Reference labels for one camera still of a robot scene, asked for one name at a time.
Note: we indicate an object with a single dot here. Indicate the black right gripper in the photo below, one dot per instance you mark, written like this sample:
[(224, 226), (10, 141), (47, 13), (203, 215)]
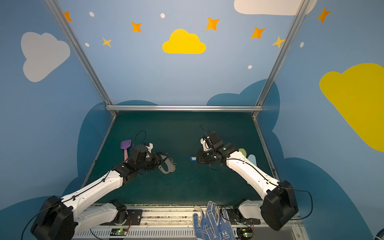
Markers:
[(205, 155)]

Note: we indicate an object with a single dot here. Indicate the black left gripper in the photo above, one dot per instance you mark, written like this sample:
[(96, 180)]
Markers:
[(159, 161)]

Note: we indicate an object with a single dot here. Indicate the grey key holder plate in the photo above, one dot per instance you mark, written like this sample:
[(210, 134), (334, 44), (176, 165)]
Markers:
[(168, 166)]

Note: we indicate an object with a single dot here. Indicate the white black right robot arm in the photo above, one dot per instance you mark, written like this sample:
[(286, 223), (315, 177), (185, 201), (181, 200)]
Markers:
[(279, 204)]

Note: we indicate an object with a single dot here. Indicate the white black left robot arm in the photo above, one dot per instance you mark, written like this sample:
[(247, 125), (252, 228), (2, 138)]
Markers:
[(66, 217)]

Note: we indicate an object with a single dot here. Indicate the light blue green toy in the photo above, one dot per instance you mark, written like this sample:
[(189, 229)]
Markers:
[(251, 157)]

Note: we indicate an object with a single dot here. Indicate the blue dotted work glove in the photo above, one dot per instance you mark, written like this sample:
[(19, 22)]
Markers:
[(212, 224)]

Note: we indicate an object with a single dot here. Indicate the left green circuit board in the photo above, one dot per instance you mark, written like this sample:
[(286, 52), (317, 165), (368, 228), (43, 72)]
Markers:
[(119, 232)]

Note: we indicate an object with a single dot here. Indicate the green circuit board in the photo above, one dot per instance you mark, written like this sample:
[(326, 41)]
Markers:
[(244, 233), (119, 232)]

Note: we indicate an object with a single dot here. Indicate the right green circuit board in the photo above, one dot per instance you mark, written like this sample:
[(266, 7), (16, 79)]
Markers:
[(244, 233)]

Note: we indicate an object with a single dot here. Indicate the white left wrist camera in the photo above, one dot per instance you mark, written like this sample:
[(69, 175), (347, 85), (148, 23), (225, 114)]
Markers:
[(149, 146)]

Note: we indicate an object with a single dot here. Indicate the purple toy shovel pink handle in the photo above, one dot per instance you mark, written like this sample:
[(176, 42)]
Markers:
[(125, 145)]

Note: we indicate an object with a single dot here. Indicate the aluminium back frame rail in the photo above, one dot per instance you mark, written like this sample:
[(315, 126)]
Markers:
[(137, 108)]

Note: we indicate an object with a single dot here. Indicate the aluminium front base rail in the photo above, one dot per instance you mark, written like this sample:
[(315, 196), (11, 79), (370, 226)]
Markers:
[(170, 222)]

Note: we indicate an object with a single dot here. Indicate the aluminium left corner post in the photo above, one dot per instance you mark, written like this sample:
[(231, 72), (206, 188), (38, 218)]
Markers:
[(57, 12)]

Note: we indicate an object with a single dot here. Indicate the aluminium corner post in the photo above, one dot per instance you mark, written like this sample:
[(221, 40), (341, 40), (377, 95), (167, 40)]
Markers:
[(57, 12), (291, 34)]

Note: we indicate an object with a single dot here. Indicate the aluminium right corner post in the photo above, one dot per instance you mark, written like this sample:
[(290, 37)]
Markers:
[(291, 34)]

